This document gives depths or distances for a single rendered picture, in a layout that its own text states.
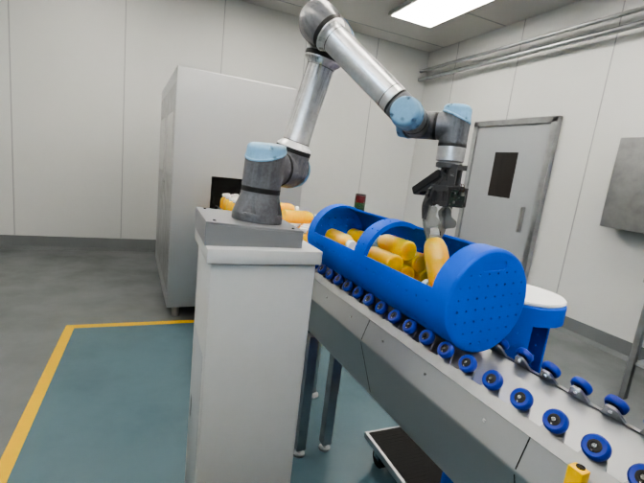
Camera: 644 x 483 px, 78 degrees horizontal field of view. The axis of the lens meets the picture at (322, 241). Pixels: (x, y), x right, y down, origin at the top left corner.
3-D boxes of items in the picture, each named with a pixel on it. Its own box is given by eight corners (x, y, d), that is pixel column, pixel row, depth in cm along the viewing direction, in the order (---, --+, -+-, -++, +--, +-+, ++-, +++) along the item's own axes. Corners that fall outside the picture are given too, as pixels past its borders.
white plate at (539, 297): (481, 292, 132) (480, 296, 133) (576, 311, 123) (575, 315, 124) (479, 275, 158) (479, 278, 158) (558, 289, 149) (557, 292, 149)
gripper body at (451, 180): (444, 208, 105) (451, 162, 103) (423, 204, 113) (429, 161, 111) (465, 210, 108) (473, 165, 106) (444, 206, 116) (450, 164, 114)
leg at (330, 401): (321, 453, 197) (336, 334, 185) (316, 446, 202) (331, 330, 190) (332, 450, 199) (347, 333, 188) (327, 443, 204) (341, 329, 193)
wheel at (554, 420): (571, 416, 74) (575, 421, 75) (549, 402, 78) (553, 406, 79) (558, 436, 73) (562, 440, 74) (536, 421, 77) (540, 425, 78)
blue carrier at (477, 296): (439, 361, 100) (454, 251, 94) (305, 266, 177) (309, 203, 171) (517, 345, 112) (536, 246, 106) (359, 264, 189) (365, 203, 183)
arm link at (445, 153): (431, 146, 110) (453, 149, 114) (428, 162, 111) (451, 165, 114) (450, 145, 103) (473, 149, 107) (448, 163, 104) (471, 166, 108)
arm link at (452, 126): (443, 107, 112) (474, 108, 109) (436, 147, 114) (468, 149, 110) (439, 102, 105) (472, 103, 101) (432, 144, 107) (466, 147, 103)
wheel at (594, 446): (614, 443, 67) (618, 447, 68) (587, 425, 71) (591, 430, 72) (600, 465, 66) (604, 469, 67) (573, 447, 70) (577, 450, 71)
